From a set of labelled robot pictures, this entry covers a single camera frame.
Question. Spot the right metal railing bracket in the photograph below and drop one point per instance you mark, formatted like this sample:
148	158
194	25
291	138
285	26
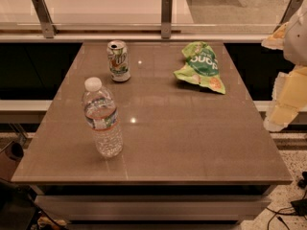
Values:
295	7

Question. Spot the left metal railing bracket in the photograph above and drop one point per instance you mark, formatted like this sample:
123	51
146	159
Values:
45	20

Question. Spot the dark round object left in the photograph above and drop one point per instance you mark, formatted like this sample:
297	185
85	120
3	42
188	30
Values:
10	157

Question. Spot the middle metal railing bracket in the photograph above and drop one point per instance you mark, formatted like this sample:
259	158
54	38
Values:
166	18

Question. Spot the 7up soda can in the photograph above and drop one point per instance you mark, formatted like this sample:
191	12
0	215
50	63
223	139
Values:
118	60

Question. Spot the metal railing bracket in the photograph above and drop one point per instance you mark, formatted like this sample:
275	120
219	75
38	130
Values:
45	20
166	18
295	7

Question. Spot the brown table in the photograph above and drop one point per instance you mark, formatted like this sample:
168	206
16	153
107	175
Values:
188	154

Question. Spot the green chip bag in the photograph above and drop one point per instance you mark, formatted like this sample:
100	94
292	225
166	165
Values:
201	67

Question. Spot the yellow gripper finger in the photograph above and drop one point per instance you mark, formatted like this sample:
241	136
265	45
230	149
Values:
289	97
276	40

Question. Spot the clear plastic water bottle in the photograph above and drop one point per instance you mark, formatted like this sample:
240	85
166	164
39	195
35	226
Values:
101	114

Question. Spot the black power adapter with cable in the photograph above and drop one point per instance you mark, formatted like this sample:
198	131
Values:
298	207

